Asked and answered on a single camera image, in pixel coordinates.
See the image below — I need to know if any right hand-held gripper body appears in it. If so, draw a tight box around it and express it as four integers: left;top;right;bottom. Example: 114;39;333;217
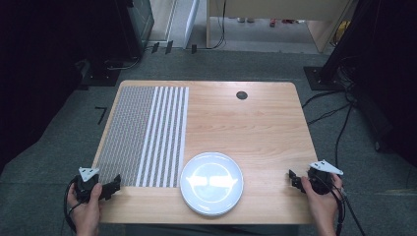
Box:
306;158;344;197

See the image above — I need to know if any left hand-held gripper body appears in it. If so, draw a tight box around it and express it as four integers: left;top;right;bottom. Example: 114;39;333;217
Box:
73;166;101;204

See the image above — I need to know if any white round plate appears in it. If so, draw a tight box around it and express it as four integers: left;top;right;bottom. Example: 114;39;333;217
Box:
179;151;245;217

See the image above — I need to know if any person's right hand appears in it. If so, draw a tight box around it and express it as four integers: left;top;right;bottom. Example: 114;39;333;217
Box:
300;172;344;230

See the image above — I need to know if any person's left hand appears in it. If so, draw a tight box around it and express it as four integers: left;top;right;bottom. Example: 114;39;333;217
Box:
66;182;103;236

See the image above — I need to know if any grey striped placemat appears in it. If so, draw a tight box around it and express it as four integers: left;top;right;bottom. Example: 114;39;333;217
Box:
94;86;191;189

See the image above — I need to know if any dark curtain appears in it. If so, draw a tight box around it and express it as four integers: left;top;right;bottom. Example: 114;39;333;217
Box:
0;0;134;171

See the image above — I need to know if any black metal stand column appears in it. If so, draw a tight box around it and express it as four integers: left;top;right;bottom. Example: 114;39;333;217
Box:
319;0;383;87

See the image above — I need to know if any yellow object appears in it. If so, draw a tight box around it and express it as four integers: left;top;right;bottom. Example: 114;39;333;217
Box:
331;20;352;47

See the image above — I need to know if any dark glass-front cabinet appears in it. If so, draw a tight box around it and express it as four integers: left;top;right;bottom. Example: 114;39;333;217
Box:
115;0;155;60

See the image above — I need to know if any light wooden desk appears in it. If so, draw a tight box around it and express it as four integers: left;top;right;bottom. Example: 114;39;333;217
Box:
205;0;359;54

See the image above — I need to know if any white upright board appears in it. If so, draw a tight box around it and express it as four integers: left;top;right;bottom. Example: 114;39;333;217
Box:
182;0;201;50

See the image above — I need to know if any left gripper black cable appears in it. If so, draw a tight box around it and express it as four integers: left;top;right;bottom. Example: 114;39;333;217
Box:
63;178;82;234

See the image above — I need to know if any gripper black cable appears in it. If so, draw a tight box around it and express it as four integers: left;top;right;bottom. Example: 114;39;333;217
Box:
324;182;367;236
63;178;82;234

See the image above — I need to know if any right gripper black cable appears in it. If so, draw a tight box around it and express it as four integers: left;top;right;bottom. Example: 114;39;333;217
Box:
324;182;367;236

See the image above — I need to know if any black floor cable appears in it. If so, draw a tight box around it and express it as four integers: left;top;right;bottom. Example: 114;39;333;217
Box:
306;101;353;127
333;103;354;169
301;88;349;110

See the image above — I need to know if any black stand base plate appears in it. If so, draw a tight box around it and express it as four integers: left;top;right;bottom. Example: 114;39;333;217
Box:
303;66;346;91
80;58;123;88

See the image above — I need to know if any black hanging cable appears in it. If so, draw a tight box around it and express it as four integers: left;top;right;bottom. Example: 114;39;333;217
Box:
209;0;228;51

